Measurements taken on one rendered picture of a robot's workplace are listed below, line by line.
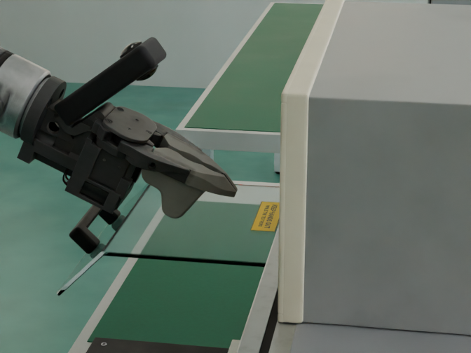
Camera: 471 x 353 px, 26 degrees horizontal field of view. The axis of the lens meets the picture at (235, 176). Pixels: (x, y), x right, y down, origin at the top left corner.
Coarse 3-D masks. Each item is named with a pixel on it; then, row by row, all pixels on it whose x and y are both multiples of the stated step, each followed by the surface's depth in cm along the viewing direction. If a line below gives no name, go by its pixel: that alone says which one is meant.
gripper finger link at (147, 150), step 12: (120, 144) 96; (132, 144) 96; (144, 144) 98; (132, 156) 96; (144, 156) 96; (156, 156) 96; (144, 168) 96; (156, 168) 96; (168, 168) 96; (180, 168) 97; (180, 180) 97
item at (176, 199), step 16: (176, 160) 98; (144, 176) 99; (160, 176) 99; (192, 176) 97; (208, 176) 98; (224, 176) 99; (176, 192) 99; (192, 192) 99; (224, 192) 99; (176, 208) 100
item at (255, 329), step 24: (264, 288) 94; (264, 312) 90; (264, 336) 86; (288, 336) 86; (312, 336) 86; (336, 336) 86; (360, 336) 86; (384, 336) 86; (408, 336) 86; (432, 336) 86; (456, 336) 86
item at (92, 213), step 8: (96, 208) 127; (88, 216) 125; (96, 216) 126; (104, 216) 130; (112, 216) 130; (80, 224) 122; (88, 224) 123; (72, 232) 121; (80, 232) 121; (88, 232) 122; (80, 240) 122; (88, 240) 121; (96, 240) 122; (88, 248) 122
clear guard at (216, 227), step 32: (160, 192) 132; (256, 192) 132; (128, 224) 122; (160, 224) 122; (192, 224) 122; (224, 224) 122; (96, 256) 115; (128, 256) 114; (160, 256) 113; (192, 256) 113; (224, 256) 113; (256, 256) 113; (64, 288) 117
